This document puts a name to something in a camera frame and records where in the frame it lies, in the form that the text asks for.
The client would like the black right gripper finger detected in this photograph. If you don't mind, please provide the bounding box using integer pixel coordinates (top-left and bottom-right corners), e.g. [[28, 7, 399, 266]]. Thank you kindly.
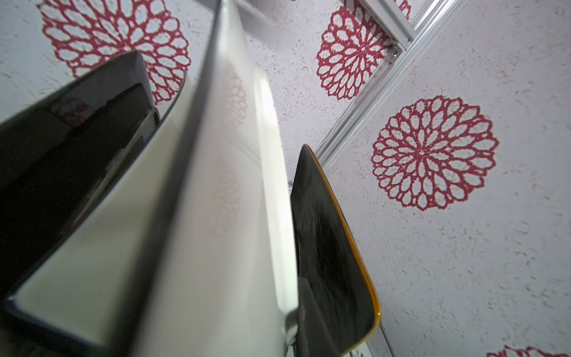
[[296, 278, 340, 357]]

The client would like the white square plate black rim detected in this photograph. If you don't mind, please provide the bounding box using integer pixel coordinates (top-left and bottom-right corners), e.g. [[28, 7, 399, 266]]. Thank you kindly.
[[107, 1, 298, 356]]

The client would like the black plate yellow rim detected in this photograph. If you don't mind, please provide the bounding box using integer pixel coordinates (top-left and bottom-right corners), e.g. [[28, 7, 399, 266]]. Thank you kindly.
[[290, 144, 382, 356]]

